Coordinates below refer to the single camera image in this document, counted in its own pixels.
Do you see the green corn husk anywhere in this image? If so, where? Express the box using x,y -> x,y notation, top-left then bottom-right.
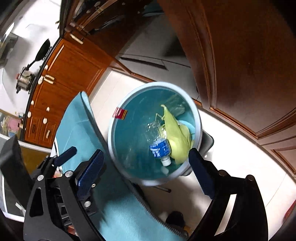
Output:
156,104 -> 194,165

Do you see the plastic water bottle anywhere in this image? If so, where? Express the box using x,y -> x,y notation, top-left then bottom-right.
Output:
145,120 -> 171,167

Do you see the blue trash bin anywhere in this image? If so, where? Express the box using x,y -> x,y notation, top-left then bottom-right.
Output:
107,82 -> 203,186

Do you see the teal tablecloth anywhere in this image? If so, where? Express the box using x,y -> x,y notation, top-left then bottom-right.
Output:
51,91 -> 188,240

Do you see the black frying pan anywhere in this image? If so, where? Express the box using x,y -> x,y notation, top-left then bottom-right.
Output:
25,39 -> 51,70

